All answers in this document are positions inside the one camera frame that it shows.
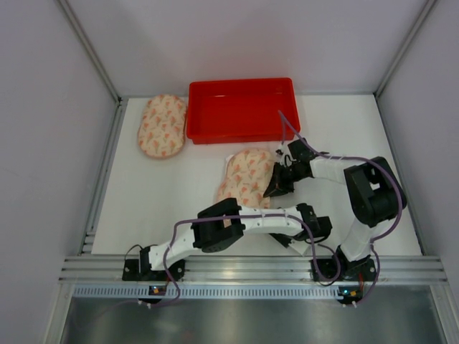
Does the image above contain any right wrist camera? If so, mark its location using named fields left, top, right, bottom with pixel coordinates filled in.
left=275, top=143, right=293, bottom=167

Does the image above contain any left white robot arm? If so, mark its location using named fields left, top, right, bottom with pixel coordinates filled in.
left=138, top=198, right=332, bottom=274

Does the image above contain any red plastic bin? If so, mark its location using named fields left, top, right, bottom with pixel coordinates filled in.
left=186, top=77, right=301, bottom=145

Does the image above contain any pink floral laundry bag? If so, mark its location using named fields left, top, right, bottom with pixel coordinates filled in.
left=137, top=95, right=187, bottom=159
left=215, top=148, right=275, bottom=209

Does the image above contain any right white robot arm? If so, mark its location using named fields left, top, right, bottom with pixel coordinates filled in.
left=263, top=138, right=407, bottom=263

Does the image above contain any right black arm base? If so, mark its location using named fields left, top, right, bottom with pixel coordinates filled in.
left=311, top=257, right=377, bottom=284

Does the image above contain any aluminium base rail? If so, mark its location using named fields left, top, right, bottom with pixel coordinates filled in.
left=57, top=254, right=449, bottom=300

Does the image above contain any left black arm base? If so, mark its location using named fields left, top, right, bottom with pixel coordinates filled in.
left=121, top=257, right=186, bottom=282

